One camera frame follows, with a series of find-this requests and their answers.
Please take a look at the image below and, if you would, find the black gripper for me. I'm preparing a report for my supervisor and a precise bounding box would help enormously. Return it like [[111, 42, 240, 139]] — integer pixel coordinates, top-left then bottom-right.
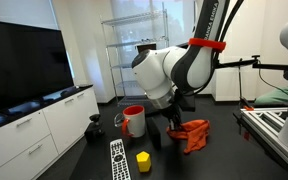
[[160, 96, 184, 132]]

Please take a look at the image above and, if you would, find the orange towel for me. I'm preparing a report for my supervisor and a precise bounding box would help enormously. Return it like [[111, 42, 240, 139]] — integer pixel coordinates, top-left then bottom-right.
[[166, 119, 211, 155]]

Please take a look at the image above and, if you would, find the black rectangular box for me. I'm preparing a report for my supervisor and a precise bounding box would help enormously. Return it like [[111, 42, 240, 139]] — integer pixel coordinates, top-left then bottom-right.
[[146, 116, 163, 150]]

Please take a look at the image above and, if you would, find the white mug red inside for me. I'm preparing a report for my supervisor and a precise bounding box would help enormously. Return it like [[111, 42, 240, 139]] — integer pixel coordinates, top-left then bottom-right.
[[121, 104, 146, 139]]

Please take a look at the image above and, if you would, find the yellow hexagonal block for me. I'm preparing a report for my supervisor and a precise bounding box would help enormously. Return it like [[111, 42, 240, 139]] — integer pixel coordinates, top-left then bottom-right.
[[135, 150, 152, 173]]

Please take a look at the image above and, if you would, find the silver remote control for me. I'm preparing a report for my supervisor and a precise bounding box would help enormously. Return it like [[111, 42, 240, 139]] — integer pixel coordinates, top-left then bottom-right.
[[109, 138, 132, 180]]

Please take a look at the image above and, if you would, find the orange black spring clamp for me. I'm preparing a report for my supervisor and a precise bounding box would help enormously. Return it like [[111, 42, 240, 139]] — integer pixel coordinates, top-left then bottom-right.
[[239, 96, 256, 112]]

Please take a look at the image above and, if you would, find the black vertical stand pole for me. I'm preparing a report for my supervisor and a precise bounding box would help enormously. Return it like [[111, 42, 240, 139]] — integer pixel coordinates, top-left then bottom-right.
[[238, 59, 244, 101]]

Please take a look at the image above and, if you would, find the black knob clamp block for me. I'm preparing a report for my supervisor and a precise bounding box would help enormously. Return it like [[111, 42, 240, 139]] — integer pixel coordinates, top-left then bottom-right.
[[84, 113, 106, 143]]

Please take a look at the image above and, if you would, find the person in green shirt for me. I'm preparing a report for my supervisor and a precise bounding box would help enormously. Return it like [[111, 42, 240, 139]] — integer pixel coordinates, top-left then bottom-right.
[[254, 68, 288, 108]]

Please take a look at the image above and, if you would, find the white drawer cabinet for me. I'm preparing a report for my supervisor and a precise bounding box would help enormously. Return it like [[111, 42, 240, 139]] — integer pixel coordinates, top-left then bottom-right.
[[0, 84, 100, 180]]

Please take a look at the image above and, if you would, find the large black television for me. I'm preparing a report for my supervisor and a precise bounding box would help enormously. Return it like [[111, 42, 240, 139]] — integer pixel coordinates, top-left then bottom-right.
[[0, 19, 75, 118]]

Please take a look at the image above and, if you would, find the small red clamp handle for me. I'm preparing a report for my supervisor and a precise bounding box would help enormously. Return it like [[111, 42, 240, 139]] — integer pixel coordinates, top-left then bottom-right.
[[243, 130, 252, 142]]

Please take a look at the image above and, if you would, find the red strap on arm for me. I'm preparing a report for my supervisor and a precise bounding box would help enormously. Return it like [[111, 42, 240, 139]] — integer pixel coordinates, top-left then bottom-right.
[[188, 37, 227, 53]]

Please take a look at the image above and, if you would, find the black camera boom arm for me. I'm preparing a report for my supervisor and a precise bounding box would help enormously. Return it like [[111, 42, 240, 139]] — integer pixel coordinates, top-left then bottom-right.
[[213, 54, 288, 72]]

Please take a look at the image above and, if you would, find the aluminium extrusion frame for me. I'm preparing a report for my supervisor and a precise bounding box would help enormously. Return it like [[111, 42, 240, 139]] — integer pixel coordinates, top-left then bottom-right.
[[233, 106, 288, 179]]

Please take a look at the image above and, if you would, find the thin black hanging cable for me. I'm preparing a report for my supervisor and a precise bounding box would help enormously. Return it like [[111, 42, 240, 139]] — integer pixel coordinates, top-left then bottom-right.
[[257, 61, 288, 98]]

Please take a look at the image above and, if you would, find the metal wire shelf rack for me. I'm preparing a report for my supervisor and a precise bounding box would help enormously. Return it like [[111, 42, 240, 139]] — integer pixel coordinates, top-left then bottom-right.
[[100, 2, 172, 107]]

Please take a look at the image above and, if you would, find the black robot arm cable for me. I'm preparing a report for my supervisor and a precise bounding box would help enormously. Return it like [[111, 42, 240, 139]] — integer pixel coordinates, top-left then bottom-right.
[[183, 0, 246, 98]]

